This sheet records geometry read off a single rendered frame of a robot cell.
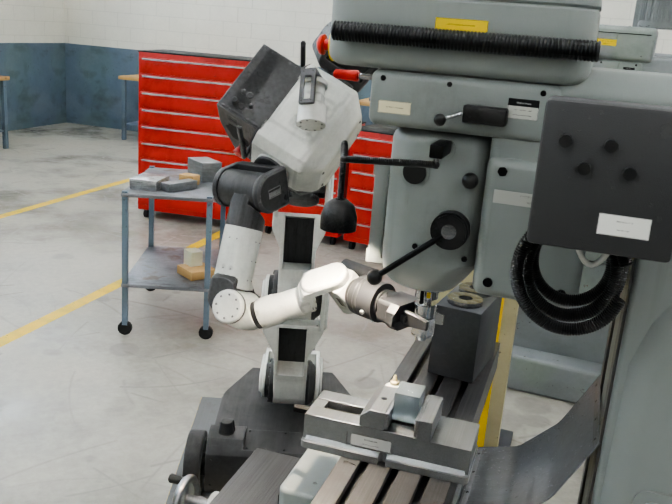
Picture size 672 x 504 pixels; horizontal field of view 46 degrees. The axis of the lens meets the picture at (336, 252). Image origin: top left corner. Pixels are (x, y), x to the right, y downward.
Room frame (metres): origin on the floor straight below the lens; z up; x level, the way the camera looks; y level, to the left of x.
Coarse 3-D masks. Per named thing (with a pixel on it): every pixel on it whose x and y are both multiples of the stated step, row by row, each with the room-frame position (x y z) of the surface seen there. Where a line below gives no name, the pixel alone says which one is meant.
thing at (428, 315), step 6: (414, 312) 1.52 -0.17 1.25; (420, 312) 1.51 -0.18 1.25; (426, 312) 1.51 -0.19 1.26; (432, 312) 1.51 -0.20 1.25; (426, 318) 1.51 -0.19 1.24; (432, 318) 1.52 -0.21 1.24; (432, 324) 1.52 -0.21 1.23; (414, 330) 1.52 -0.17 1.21; (420, 330) 1.51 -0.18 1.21; (432, 330) 1.52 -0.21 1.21; (420, 336) 1.51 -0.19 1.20; (426, 336) 1.51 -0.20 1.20; (432, 336) 1.52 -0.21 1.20
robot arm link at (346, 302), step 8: (344, 264) 1.72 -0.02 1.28; (352, 264) 1.71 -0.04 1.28; (360, 264) 1.70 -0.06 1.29; (352, 272) 1.67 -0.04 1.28; (360, 272) 1.68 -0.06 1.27; (352, 280) 1.65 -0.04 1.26; (360, 280) 1.63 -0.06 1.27; (344, 288) 1.64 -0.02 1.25; (352, 288) 1.62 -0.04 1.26; (336, 296) 1.65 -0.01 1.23; (344, 296) 1.64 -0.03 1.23; (352, 296) 1.61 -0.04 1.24; (344, 304) 1.66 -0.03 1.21; (352, 304) 1.61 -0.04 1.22; (344, 312) 1.70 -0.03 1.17; (352, 312) 1.63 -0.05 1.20
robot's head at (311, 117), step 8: (320, 80) 1.83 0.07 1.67; (304, 88) 1.84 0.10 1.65; (320, 88) 1.83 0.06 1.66; (304, 96) 1.82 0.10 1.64; (320, 96) 1.82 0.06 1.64; (304, 104) 1.80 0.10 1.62; (312, 104) 1.80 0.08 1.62; (320, 104) 1.80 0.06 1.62; (304, 112) 1.79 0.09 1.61; (312, 112) 1.79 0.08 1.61; (320, 112) 1.79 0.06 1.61; (304, 120) 1.79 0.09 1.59; (312, 120) 1.78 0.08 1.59; (320, 120) 1.79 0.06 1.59; (304, 128) 1.82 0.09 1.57; (312, 128) 1.82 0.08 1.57; (320, 128) 1.82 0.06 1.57
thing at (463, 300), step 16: (464, 288) 1.98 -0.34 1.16; (448, 304) 1.88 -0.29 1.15; (464, 304) 1.86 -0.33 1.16; (480, 304) 1.88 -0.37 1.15; (496, 304) 1.97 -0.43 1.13; (448, 320) 1.86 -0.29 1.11; (464, 320) 1.84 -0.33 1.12; (480, 320) 1.83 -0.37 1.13; (496, 320) 2.00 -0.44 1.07; (448, 336) 1.86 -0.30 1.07; (464, 336) 1.84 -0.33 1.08; (480, 336) 1.85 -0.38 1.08; (496, 336) 2.02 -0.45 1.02; (432, 352) 1.87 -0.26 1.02; (448, 352) 1.86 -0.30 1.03; (464, 352) 1.84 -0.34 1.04; (480, 352) 1.87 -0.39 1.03; (432, 368) 1.87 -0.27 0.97; (448, 368) 1.85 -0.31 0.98; (464, 368) 1.84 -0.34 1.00; (480, 368) 1.89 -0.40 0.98
